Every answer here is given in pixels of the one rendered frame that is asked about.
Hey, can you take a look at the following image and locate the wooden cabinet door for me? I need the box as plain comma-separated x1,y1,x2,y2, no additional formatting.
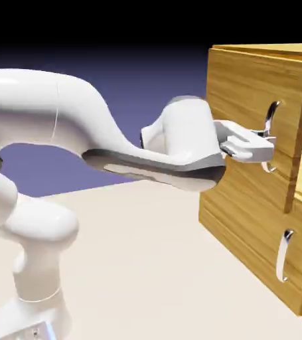
200,47,302,215
198,191,302,319

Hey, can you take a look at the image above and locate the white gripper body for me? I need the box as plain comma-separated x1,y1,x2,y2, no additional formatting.
213,120,275,162

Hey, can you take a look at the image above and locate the curved silver door handle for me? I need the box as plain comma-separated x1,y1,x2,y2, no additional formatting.
275,228,295,283
261,100,282,173

